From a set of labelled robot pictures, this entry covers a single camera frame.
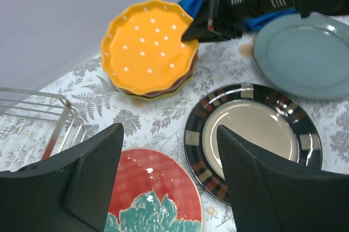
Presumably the blue cloth at back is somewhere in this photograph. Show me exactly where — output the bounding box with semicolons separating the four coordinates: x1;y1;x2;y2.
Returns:
178;0;296;32

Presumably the wire dish rack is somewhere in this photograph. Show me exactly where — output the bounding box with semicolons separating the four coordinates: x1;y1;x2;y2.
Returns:
1;87;87;172

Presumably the grey-blue plate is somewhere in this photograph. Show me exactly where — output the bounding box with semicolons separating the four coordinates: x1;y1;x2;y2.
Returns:
254;14;348;100

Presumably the red blue floral plate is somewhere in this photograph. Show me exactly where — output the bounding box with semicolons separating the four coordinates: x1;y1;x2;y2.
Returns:
104;148;203;232

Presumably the yellow polka dot plate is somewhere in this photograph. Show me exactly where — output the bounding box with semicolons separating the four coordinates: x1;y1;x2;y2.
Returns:
101;0;199;95

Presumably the floral tablecloth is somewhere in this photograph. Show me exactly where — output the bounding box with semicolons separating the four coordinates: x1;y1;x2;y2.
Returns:
0;14;349;232

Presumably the black checkered rim plate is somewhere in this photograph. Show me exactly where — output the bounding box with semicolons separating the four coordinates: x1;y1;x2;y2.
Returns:
184;83;322;204

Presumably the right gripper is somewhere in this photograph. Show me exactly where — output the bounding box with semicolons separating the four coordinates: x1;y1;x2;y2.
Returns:
181;0;289;42

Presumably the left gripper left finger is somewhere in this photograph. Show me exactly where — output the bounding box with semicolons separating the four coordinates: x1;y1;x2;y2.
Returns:
1;123;124;231

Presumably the pink polka dot plate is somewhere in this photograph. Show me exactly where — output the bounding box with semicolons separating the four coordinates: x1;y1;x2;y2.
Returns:
121;52;198;100

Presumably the green polka dot plate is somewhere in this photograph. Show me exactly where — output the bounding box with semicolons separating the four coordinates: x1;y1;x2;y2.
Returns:
122;72;194;101

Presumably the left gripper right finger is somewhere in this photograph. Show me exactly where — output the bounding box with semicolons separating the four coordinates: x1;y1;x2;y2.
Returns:
217;125;348;231

